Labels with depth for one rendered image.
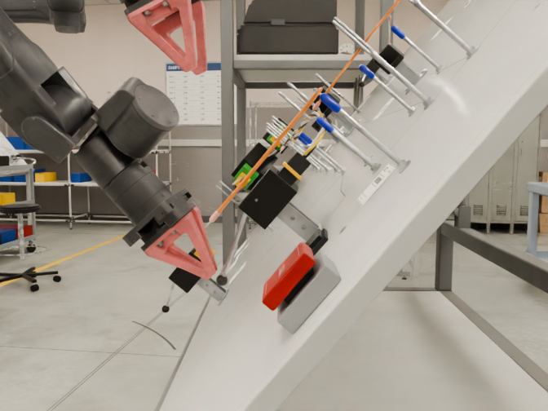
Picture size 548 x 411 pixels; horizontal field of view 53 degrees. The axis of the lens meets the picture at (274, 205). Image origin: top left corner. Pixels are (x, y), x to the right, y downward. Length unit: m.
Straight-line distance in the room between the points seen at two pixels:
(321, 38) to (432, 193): 1.35
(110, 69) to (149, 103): 8.49
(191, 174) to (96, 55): 2.35
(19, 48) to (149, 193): 0.20
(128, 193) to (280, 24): 1.15
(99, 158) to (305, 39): 1.14
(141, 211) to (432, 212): 0.35
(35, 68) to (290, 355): 0.40
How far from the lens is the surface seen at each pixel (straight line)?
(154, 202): 0.63
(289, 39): 1.70
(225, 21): 1.64
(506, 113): 0.39
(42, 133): 0.63
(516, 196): 8.02
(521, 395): 1.03
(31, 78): 0.63
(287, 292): 0.42
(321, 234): 0.57
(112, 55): 9.11
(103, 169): 0.64
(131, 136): 0.60
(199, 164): 8.55
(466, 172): 0.39
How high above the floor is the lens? 1.20
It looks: 6 degrees down
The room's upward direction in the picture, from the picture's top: straight up
